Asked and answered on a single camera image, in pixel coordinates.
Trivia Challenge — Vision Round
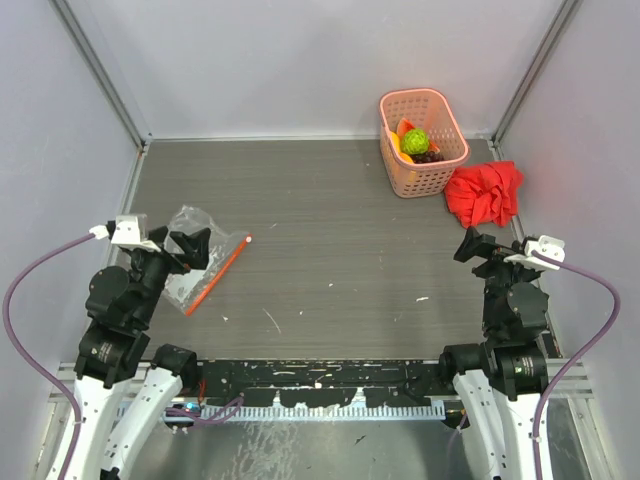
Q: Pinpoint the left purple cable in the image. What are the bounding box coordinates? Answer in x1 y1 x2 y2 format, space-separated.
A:
2 234 99 480

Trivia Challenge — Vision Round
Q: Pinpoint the green toy custard apple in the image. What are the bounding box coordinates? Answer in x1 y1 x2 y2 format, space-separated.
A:
400 128 430 155

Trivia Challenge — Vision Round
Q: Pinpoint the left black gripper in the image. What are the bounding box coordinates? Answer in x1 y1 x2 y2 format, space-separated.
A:
129 225 209 325

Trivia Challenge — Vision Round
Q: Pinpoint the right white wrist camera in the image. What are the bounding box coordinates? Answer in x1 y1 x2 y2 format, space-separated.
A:
504 235 565 271

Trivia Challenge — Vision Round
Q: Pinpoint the orange toy fruit slice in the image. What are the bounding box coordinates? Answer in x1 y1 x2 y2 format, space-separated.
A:
390 131 413 164

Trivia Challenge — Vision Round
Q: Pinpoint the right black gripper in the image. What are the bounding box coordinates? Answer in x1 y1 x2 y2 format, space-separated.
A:
454 224 540 332

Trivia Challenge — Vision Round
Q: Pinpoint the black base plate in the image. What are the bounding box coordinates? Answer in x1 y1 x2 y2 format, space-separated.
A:
200 360 455 408

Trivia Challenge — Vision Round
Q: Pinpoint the pink plastic basket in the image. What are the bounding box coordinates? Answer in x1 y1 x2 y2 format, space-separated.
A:
379 88 471 199

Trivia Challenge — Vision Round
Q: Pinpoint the clear orange zip top bag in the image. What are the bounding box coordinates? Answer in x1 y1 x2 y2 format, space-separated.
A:
163 205 252 316

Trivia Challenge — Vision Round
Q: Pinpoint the toy watermelon slice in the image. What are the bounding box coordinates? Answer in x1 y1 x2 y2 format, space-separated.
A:
396 118 440 152

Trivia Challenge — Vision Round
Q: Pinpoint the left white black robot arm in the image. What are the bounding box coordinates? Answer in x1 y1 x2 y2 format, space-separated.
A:
48 216 211 479

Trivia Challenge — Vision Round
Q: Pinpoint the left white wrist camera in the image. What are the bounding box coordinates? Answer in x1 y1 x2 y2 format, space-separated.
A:
89 214 161 252

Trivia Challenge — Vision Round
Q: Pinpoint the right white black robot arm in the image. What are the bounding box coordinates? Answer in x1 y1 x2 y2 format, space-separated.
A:
438 227 549 479

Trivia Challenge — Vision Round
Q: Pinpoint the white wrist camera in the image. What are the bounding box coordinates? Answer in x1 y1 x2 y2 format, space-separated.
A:
89 214 161 252
504 235 565 271

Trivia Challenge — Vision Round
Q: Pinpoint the purple toy grape bunch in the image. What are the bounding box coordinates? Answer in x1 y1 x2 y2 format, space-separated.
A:
409 150 445 165

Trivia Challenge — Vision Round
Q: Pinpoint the red crumpled cloth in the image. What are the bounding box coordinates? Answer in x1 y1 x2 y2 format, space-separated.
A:
444 161 524 228

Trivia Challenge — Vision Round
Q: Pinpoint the grey slotted cable duct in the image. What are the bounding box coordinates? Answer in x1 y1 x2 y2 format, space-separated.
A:
115 402 446 424

